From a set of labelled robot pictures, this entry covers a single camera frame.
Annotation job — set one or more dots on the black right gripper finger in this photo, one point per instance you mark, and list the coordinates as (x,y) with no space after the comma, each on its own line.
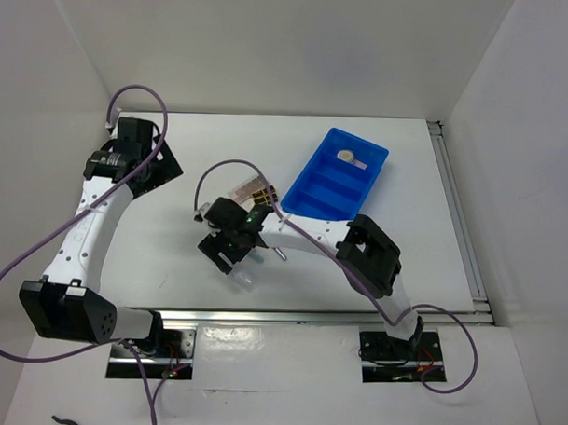
(220,251)
(254,238)

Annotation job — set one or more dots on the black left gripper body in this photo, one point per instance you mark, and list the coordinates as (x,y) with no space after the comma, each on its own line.
(148,151)

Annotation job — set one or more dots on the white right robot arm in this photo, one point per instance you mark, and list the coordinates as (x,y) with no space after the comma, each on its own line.
(367,257)

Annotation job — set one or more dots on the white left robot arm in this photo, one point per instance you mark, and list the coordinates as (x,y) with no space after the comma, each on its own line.
(65,303)

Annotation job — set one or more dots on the blue plastic organizer bin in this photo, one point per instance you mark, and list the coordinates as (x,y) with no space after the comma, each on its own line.
(331,189)

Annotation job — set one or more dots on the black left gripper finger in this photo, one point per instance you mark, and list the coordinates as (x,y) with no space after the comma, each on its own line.
(140,187)
(164,165)

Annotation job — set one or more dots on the clear plastic tube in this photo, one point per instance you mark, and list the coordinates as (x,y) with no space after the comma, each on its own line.
(244,279)

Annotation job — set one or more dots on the black hook on floor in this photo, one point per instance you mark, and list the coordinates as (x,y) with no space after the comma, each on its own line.
(63,421)

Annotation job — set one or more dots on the light blue makeup pen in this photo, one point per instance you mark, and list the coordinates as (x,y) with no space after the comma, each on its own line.
(257,257)

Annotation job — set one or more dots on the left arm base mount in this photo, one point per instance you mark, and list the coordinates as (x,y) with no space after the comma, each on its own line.
(171,358)

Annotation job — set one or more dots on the pink compact case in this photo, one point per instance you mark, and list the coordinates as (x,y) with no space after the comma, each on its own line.
(359,164)

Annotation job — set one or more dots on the clear eyeshadow palette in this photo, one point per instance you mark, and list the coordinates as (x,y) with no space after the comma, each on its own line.
(243,192)

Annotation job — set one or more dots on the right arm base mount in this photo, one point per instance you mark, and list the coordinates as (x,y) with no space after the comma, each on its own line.
(385,362)

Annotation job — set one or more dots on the maroon silver makeup pen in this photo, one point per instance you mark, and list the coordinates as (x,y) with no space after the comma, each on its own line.
(281,254)

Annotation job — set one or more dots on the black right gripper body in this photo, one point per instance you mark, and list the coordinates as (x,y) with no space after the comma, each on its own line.
(230,235)

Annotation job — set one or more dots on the black gold lipstick upper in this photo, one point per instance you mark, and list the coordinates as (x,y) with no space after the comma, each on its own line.
(270,190)

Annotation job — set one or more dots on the aluminium front rail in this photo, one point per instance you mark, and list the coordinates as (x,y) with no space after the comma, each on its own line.
(186,316)

